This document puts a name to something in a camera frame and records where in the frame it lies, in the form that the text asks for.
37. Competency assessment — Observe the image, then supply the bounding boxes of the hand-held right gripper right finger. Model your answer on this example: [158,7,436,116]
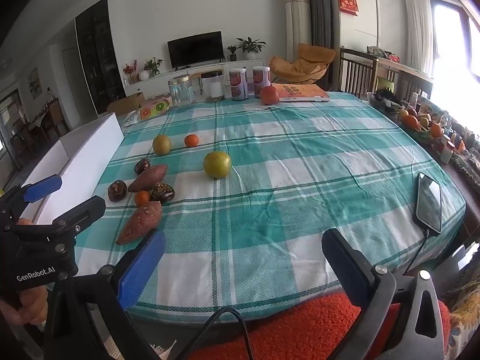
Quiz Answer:
[322,228,445,360]

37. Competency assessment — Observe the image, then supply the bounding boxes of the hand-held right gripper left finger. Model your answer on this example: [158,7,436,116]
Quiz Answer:
[44,228,167,360]

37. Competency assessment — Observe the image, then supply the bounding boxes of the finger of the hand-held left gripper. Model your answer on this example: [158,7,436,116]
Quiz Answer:
[0,174,63,230]
[14,195,107,244]

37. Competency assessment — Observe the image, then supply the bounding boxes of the reddish sweet potato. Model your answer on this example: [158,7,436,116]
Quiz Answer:
[127,164,169,193]
[115,200,163,246]

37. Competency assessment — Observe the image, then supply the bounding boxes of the large green-yellow orange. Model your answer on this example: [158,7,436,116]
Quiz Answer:
[203,151,232,179]

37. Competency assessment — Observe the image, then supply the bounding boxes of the red round fruit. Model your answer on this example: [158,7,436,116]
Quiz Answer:
[260,86,280,106]

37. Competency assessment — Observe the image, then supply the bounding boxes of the person's left hand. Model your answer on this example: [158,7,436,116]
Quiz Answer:
[0,287,49,327]

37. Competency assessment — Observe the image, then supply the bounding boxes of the white open box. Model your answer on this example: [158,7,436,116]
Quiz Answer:
[20,112,125,226]

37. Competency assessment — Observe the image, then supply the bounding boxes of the red fluffy cloth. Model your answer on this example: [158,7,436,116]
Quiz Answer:
[187,292,451,360]

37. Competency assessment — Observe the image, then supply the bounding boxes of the small green-yellow orange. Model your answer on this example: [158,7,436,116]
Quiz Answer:
[152,134,173,156]

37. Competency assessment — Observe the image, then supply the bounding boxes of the teal white checked tablecloth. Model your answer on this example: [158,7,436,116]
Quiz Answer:
[73,90,467,325]

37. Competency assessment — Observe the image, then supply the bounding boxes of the black smartphone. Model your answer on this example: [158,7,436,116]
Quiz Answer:
[413,172,442,237]

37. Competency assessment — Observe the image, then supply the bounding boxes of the brown cardboard box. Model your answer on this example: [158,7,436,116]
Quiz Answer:
[107,92,146,117]

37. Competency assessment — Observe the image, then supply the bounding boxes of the fruit printed packet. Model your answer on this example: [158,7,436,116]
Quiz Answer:
[124,97,173,126]

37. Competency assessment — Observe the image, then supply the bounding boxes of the yellow floral cloth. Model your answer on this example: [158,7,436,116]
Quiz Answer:
[446,281,480,349]

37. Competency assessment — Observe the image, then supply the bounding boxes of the black glass cabinet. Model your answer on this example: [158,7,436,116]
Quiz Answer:
[75,0,126,115]

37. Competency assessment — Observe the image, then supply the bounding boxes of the red flowers in vase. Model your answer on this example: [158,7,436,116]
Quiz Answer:
[123,59,139,84]

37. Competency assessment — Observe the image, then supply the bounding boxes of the white television cabinet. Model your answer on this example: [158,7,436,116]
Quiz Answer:
[124,58,265,96]

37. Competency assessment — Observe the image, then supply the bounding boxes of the glass jar with gold lid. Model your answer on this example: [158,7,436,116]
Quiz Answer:
[167,76,193,107]

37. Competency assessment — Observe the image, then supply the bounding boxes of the leafy green potted plant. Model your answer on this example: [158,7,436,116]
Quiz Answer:
[143,57,164,77]

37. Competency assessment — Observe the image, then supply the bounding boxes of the basket of fruit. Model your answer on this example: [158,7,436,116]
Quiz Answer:
[397,107,445,145]

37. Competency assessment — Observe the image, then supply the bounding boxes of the row of small bottles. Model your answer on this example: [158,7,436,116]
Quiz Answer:
[437,118,477,165]

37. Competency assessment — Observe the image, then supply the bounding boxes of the clear canister with black lid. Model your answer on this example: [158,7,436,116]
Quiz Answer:
[200,70,226,103]

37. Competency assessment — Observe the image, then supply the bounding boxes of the orange book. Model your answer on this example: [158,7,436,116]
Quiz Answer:
[271,82,331,103]

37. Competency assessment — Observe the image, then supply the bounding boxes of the black television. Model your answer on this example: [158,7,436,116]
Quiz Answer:
[167,31,225,70]

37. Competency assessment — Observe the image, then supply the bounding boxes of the white red printed can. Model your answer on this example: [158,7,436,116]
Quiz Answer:
[229,67,248,101]
[252,66,271,99]

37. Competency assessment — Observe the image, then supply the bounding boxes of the dark wooden chair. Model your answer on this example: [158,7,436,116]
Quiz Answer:
[339,47,379,100]

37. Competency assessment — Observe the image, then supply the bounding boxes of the orange beanbag chair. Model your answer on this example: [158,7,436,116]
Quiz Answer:
[269,43,338,86]

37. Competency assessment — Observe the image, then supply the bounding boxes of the large green potted plant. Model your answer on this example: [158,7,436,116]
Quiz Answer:
[236,37,267,60]

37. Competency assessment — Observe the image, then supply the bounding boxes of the white standing air conditioner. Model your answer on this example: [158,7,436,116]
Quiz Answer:
[283,0,312,62]

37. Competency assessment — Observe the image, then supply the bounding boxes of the white curtain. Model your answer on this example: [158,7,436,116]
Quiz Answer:
[403,0,437,79]

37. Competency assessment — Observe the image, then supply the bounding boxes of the grey curtain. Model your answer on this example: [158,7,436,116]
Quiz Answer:
[298,0,336,49]

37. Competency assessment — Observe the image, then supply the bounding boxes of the black charging cable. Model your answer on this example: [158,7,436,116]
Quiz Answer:
[402,229,432,275]

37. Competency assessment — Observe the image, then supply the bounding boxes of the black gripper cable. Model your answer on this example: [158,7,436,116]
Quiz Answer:
[176,307,250,360]

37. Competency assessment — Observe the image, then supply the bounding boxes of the framed wall picture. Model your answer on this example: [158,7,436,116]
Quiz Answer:
[28,68,41,100]

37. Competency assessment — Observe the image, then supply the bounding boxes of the red wall hanging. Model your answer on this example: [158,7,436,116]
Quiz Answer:
[337,0,360,16]

